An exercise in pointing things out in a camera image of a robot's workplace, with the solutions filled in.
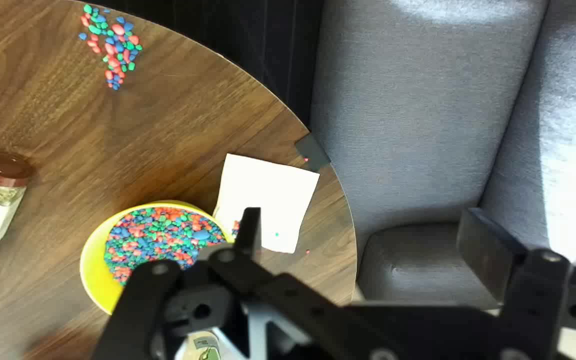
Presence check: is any grey upholstered chair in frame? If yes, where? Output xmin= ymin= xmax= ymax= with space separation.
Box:
xmin=310 ymin=0 xmax=576 ymax=308

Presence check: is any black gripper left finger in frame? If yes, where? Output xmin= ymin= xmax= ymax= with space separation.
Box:
xmin=232 ymin=207 xmax=265 ymax=261

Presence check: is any scattered colourful candy pile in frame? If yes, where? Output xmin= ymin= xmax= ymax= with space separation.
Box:
xmin=76 ymin=2 xmax=146 ymax=94

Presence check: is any yellow bowl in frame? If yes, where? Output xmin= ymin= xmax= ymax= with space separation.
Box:
xmin=79 ymin=199 xmax=239 ymax=317

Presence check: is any printed paper cup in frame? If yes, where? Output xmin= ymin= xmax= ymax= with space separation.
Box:
xmin=176 ymin=330 xmax=237 ymax=360

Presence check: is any colourful candy bowl filling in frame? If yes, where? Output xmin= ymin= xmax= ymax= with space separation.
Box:
xmin=102 ymin=207 xmax=229 ymax=287

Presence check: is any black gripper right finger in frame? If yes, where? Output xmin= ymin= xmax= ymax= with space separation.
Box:
xmin=456 ymin=207 xmax=528 ymax=306

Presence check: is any white paper napkin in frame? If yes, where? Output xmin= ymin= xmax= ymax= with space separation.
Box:
xmin=213 ymin=153 xmax=322 ymax=257

